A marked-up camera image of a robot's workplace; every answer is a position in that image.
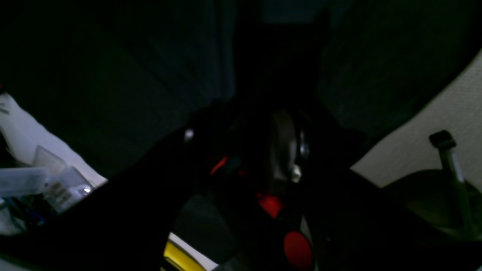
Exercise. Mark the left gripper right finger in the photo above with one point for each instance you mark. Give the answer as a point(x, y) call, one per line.
point(289, 150)

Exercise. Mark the red black clamp far left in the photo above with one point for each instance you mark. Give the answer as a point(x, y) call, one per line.
point(267, 230)

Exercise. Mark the black table cloth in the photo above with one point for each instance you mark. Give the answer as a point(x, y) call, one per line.
point(118, 81)

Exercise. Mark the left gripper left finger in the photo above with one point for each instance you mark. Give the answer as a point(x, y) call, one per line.
point(208, 145)

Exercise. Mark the dark grey t-shirt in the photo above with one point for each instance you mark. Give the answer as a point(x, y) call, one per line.
point(263, 42)

